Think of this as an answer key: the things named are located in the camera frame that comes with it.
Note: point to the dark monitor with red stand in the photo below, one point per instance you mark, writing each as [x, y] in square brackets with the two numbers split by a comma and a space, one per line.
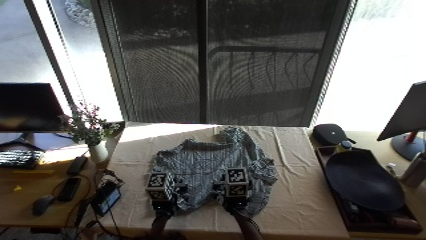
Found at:
[406, 120]

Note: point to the white flower vase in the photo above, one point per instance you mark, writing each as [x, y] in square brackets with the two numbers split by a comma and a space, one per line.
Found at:
[98, 152]

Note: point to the black zippered pouch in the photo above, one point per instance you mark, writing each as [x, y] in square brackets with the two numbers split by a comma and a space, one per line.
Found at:
[329, 134]

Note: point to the person's right hand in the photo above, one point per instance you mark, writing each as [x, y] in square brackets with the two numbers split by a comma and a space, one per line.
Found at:
[230, 196]

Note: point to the silver metal bottle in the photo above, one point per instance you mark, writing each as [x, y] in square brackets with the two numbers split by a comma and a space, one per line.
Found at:
[414, 171]

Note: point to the black smartphone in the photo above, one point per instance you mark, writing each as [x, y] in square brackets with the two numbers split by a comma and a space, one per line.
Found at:
[69, 189]

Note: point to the black remote control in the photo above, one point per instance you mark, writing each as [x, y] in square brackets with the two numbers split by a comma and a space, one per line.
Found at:
[76, 165]

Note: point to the small device with blue screen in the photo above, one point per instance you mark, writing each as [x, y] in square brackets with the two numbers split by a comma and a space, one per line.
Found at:
[106, 200]

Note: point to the black computer mouse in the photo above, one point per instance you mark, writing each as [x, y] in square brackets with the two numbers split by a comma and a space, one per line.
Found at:
[42, 204]

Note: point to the dark window blind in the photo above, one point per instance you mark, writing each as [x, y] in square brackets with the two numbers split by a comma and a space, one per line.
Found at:
[221, 63]

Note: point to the green flowering plant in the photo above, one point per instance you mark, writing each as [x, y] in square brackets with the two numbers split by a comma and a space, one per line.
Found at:
[86, 125]

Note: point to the white marker cube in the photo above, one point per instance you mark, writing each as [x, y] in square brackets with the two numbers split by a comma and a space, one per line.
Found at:
[235, 182]
[160, 185]

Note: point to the blue striped shirt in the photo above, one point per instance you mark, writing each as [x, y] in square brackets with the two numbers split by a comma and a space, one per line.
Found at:
[213, 163]

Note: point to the black computer monitor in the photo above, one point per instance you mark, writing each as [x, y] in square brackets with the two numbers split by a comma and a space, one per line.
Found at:
[28, 106]

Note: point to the yellow pencil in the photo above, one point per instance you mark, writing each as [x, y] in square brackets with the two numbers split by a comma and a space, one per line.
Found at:
[33, 172]

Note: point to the black keyboard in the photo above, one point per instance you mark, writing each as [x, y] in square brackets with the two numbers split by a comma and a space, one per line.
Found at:
[20, 158]

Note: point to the person's left hand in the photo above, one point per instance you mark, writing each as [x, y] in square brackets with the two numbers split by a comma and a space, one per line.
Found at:
[170, 195]

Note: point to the black oval tray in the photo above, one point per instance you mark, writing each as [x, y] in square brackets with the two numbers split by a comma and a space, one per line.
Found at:
[361, 181]

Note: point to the beige tablecloth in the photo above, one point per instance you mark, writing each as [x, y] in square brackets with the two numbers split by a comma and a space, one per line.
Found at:
[293, 186]

